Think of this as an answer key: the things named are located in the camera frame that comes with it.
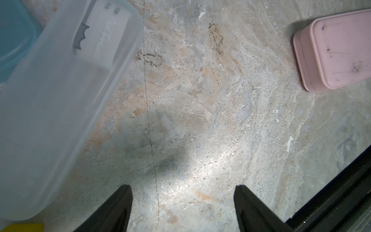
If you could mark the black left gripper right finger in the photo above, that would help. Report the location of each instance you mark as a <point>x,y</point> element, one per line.
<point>253,215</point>

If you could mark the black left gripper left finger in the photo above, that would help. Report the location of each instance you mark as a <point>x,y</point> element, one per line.
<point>113,215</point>

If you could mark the clear pencil case with card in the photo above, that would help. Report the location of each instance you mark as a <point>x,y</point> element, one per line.
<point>56,95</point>

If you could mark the pink lidded box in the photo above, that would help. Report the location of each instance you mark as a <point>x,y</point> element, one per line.
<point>334,51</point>

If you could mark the teal slim pencil case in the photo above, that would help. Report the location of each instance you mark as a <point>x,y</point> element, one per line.
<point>19,31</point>

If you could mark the yellow dice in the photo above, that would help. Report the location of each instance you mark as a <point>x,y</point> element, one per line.
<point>33,227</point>

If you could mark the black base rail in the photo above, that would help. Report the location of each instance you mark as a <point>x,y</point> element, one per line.
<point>340,203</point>

